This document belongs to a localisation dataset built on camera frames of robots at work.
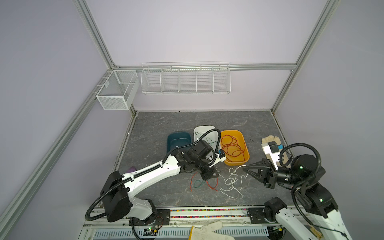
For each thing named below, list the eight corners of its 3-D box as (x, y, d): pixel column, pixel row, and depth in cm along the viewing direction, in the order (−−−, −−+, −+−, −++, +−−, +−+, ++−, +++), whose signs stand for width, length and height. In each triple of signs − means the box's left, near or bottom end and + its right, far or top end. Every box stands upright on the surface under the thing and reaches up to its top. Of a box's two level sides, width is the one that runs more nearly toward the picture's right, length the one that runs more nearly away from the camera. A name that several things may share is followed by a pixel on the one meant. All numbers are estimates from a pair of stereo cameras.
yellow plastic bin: (223, 166, 93) (224, 161, 88) (219, 135, 109) (220, 130, 104) (248, 166, 93) (250, 161, 88) (241, 135, 108) (243, 130, 103)
